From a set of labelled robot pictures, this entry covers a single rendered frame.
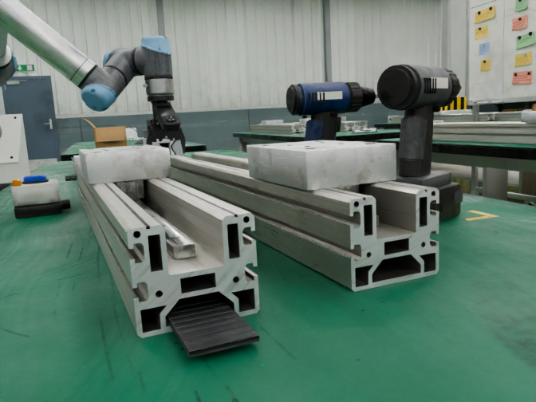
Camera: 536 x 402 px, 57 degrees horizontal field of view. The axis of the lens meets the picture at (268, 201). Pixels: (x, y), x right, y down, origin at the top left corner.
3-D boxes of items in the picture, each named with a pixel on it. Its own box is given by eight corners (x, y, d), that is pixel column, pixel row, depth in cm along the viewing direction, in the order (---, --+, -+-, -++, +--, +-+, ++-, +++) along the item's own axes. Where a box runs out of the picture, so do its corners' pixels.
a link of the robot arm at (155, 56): (149, 41, 137) (175, 37, 134) (153, 81, 139) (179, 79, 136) (132, 37, 130) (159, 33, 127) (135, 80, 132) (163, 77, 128)
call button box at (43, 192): (17, 212, 98) (13, 180, 97) (70, 206, 102) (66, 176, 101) (15, 218, 91) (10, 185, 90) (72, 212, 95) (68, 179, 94)
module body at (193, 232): (80, 200, 110) (75, 162, 109) (126, 195, 114) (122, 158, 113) (137, 339, 37) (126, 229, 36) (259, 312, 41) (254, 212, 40)
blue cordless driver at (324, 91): (288, 196, 100) (282, 84, 96) (376, 187, 105) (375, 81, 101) (301, 202, 92) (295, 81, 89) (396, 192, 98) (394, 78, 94)
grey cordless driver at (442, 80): (371, 226, 70) (368, 67, 67) (436, 203, 84) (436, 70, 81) (420, 232, 65) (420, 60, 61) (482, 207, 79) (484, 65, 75)
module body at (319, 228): (165, 191, 117) (162, 155, 116) (206, 187, 121) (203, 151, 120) (352, 292, 45) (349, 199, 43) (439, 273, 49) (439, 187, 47)
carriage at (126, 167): (83, 191, 80) (78, 149, 79) (151, 184, 84) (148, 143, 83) (90, 205, 65) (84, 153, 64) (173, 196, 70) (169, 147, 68)
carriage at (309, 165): (250, 198, 65) (246, 145, 63) (323, 189, 69) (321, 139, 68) (308, 218, 50) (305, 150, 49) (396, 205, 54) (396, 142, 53)
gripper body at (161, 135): (174, 139, 142) (170, 96, 140) (181, 139, 134) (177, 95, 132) (147, 141, 139) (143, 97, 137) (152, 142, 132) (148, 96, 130)
